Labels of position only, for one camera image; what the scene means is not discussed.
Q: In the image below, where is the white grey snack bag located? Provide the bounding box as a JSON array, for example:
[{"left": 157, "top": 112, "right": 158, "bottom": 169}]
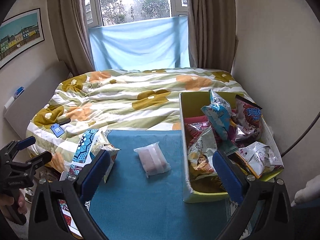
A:
[{"left": 236, "top": 141, "right": 283, "bottom": 178}]

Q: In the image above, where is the gold snack bag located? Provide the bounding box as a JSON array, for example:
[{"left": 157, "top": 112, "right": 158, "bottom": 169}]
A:
[{"left": 190, "top": 176, "right": 226, "bottom": 193}]

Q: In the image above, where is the grey Oishi snack bag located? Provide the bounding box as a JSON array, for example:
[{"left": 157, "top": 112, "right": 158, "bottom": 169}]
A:
[{"left": 187, "top": 127, "right": 217, "bottom": 181}]

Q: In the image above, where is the dark red chocolate snack bag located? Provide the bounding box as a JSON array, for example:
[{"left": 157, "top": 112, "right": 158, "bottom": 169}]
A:
[{"left": 232, "top": 95, "right": 263, "bottom": 148}]

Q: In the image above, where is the clear white packet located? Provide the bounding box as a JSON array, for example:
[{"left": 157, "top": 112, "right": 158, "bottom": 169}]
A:
[{"left": 134, "top": 141, "right": 171, "bottom": 178}]

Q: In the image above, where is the light blue small packet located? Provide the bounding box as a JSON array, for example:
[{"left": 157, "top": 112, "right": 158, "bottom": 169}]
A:
[{"left": 201, "top": 90, "right": 232, "bottom": 140}]

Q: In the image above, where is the pink snack bag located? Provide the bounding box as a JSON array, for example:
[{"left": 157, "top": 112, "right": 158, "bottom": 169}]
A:
[{"left": 183, "top": 115, "right": 221, "bottom": 149}]

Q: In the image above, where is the blue cream snack bag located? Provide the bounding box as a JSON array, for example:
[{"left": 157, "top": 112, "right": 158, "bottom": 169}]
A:
[{"left": 89, "top": 129, "right": 119, "bottom": 183}]

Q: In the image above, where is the dark green packet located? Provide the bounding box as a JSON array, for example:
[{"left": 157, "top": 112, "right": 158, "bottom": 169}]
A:
[{"left": 218, "top": 140, "right": 238, "bottom": 156}]

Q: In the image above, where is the person's left hand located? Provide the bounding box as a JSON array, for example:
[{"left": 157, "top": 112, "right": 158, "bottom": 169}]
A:
[{"left": 0, "top": 190, "right": 28, "bottom": 215}]

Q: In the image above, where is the blue tag card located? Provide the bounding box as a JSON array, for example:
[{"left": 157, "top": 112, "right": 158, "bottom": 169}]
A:
[{"left": 50, "top": 124, "right": 65, "bottom": 138}]

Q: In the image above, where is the grey headboard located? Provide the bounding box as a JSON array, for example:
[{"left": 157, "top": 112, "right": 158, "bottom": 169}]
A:
[{"left": 4, "top": 61, "right": 69, "bottom": 139}]

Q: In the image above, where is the black remote on bed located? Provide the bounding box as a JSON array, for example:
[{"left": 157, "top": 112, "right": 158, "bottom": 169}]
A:
[{"left": 59, "top": 118, "right": 71, "bottom": 126}]

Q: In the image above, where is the blue white item on headboard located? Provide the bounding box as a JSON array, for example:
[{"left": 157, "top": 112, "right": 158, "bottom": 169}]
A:
[{"left": 14, "top": 87, "right": 24, "bottom": 99}]

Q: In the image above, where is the floral duvet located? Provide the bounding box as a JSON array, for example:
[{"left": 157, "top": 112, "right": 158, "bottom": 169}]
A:
[{"left": 26, "top": 68, "right": 245, "bottom": 171}]

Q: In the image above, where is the black lamp stand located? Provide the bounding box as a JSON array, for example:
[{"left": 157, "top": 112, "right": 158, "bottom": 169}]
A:
[{"left": 281, "top": 112, "right": 320, "bottom": 157}]

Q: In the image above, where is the green cardboard box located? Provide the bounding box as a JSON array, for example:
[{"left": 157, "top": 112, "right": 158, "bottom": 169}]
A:
[{"left": 178, "top": 90, "right": 284, "bottom": 204}]

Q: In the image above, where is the teal patterned tablecloth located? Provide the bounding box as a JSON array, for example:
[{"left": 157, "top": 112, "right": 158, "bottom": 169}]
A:
[{"left": 69, "top": 129, "right": 237, "bottom": 239}]

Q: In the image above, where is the framed town picture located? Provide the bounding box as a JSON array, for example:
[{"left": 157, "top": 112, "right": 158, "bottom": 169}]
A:
[{"left": 0, "top": 8, "right": 44, "bottom": 67}]

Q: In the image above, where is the left brown curtain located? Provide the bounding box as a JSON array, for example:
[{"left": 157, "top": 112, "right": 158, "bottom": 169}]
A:
[{"left": 47, "top": 0, "right": 94, "bottom": 76}]

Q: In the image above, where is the brown curtain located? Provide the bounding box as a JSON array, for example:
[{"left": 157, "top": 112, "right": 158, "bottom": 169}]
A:
[
  {"left": 47, "top": 0, "right": 94, "bottom": 76},
  {"left": 187, "top": 0, "right": 238, "bottom": 72}
]

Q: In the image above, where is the window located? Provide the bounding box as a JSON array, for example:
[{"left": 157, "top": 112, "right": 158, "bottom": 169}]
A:
[{"left": 85, "top": 0, "right": 188, "bottom": 28}]

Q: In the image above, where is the light blue hanging cloth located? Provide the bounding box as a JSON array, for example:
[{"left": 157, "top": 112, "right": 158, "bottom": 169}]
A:
[{"left": 89, "top": 16, "right": 190, "bottom": 71}]

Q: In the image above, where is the right brown curtain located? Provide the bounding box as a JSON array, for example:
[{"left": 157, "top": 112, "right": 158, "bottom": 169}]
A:
[{"left": 187, "top": 0, "right": 238, "bottom": 72}]

